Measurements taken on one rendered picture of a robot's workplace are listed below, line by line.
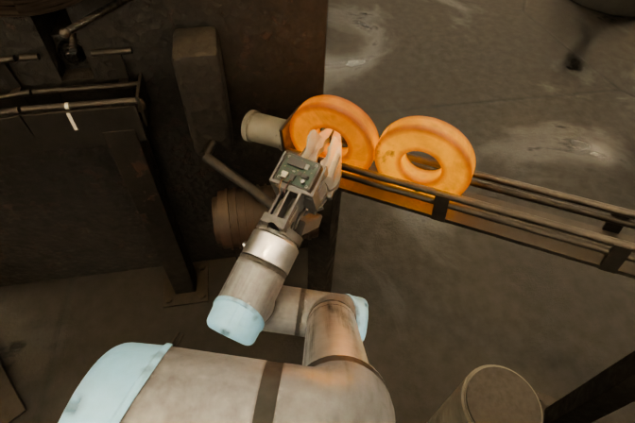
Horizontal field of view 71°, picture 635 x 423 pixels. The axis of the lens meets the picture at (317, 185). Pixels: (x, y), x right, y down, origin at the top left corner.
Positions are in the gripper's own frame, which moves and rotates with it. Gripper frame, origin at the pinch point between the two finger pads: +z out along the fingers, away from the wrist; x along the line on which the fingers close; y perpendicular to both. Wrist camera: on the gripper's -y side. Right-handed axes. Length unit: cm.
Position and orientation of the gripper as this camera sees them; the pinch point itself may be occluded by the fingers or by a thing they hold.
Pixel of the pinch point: (333, 135)
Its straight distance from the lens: 75.4
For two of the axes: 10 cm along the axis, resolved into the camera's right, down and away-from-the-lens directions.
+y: -1.1, -4.1, -9.1
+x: -9.0, -3.4, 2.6
